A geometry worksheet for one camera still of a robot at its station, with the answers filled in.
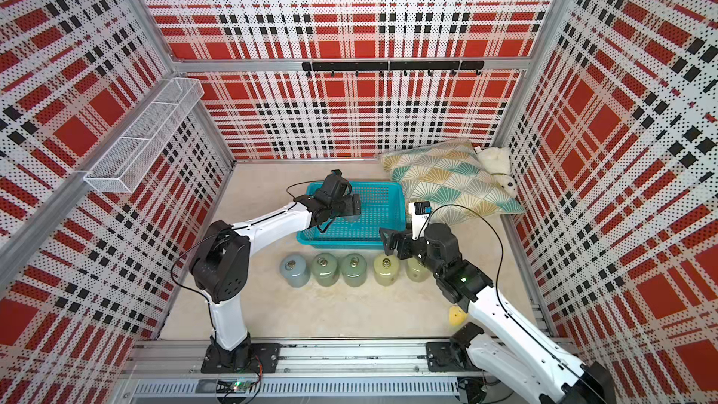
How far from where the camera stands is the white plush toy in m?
1.04

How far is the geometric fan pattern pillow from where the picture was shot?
3.03ft

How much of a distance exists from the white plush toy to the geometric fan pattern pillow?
0.03 m
